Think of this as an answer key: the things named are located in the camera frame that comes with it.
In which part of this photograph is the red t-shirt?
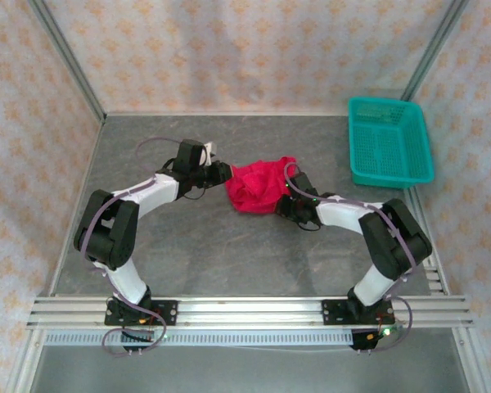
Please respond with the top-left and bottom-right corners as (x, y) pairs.
(224, 155), (300, 215)

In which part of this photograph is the teal plastic basket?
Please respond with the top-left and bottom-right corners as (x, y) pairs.
(349, 97), (435, 192)

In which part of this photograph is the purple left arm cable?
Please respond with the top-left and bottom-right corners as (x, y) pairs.
(81, 137), (182, 357)

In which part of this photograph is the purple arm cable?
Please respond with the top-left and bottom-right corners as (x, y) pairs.
(284, 162), (418, 355)
(81, 137), (182, 357)

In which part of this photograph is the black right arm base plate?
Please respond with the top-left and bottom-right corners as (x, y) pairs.
(321, 298), (395, 328)

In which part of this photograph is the wide aluminium base rail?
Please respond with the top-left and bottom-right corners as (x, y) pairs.
(26, 296), (475, 328)

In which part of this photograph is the slotted grey cable duct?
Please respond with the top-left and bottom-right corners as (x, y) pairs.
(44, 329), (355, 347)

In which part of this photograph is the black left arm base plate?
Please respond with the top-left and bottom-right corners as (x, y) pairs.
(105, 300), (179, 328)

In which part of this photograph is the aluminium frame post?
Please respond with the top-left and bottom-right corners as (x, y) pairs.
(400, 0), (470, 102)
(28, 0), (107, 124)

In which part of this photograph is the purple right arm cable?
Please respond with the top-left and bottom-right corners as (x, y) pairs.
(284, 162), (418, 355)

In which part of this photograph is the grooved aluminium side rail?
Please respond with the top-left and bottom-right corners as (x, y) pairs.
(404, 187), (451, 296)

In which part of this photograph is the thin aluminium table edge rail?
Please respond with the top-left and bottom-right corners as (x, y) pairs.
(47, 118), (107, 298)

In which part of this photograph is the aluminium frame leg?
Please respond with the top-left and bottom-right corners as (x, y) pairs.
(6, 327), (46, 393)
(452, 327), (491, 393)

